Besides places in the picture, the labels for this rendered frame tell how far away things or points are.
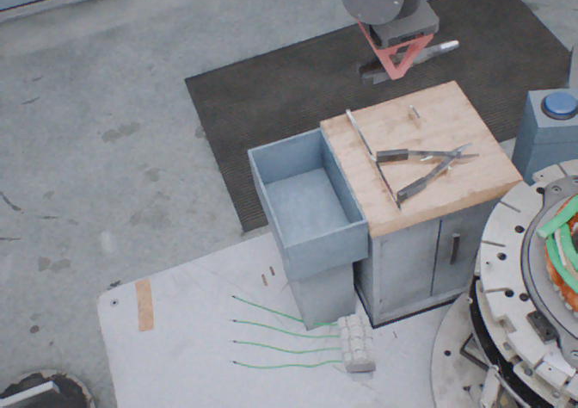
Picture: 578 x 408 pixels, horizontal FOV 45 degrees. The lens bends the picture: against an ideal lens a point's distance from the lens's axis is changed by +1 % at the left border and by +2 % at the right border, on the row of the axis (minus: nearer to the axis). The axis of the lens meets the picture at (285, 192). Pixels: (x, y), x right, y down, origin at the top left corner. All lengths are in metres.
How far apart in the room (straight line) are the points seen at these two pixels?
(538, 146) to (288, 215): 0.36
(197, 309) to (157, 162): 1.31
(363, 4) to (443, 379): 0.58
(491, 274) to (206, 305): 0.52
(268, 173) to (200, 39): 1.86
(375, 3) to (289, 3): 2.23
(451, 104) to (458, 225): 0.17
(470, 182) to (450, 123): 0.10
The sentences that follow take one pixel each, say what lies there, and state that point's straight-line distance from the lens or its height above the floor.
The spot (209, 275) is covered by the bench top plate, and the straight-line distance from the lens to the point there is 1.17.
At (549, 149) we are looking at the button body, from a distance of 1.06.
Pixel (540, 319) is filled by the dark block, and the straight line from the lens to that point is 0.77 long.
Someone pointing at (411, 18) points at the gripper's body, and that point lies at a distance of 0.78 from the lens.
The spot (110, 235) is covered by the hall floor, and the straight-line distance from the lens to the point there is 2.27.
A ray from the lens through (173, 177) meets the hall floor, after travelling 2.35.
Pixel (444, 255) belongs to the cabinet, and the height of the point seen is 0.92.
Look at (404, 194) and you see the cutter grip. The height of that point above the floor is 1.09.
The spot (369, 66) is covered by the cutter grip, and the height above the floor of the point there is 1.19.
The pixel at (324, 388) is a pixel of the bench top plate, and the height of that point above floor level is 0.78.
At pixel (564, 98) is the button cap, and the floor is 1.04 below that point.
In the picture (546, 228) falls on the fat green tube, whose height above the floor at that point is 1.16.
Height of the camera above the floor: 1.77
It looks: 53 degrees down
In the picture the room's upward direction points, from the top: 10 degrees counter-clockwise
